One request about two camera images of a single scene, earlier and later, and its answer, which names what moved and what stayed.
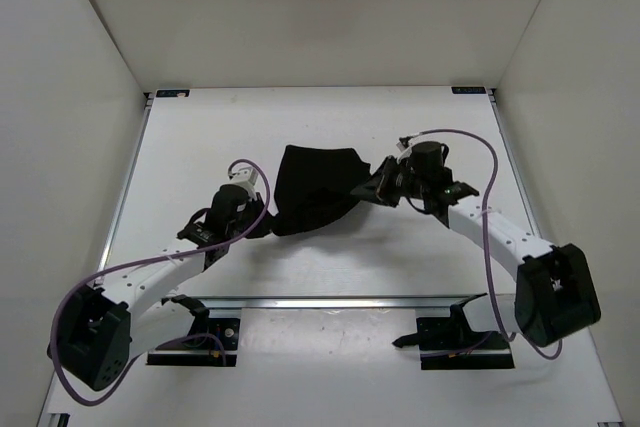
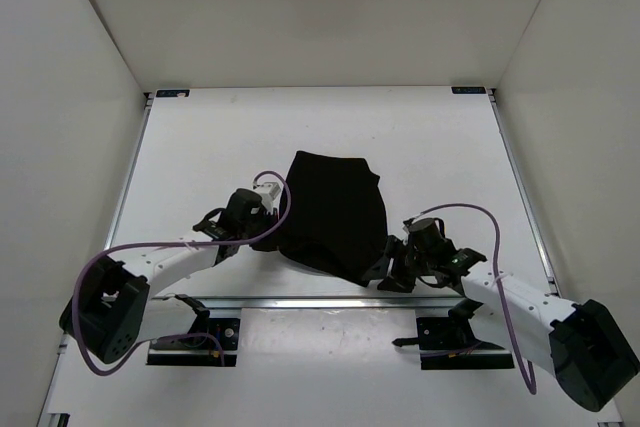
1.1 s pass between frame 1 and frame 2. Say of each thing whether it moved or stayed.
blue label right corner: stayed
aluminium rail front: stayed
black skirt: moved
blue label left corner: stayed
